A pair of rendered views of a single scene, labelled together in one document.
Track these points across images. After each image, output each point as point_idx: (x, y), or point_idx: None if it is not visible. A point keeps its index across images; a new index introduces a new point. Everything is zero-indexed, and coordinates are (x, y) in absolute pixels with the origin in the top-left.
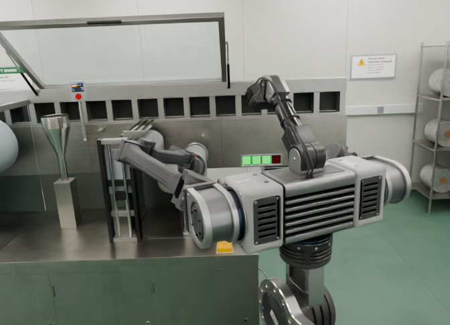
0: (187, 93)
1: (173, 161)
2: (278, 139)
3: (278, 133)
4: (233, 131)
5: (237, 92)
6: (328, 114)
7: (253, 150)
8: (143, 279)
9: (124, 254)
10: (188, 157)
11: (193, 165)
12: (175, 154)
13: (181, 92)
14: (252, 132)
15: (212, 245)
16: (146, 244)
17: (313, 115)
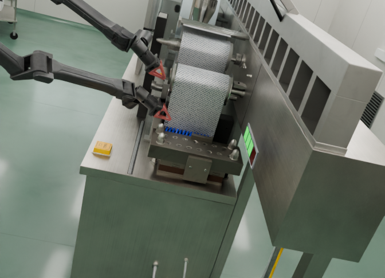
0: (267, 15)
1: (88, 20)
2: (266, 128)
3: (269, 118)
4: (259, 86)
5: (281, 30)
6: (302, 129)
7: (254, 125)
8: None
9: (116, 108)
10: (112, 33)
11: (140, 58)
12: (90, 14)
13: (266, 13)
14: (262, 98)
15: (113, 145)
16: (130, 118)
17: (295, 116)
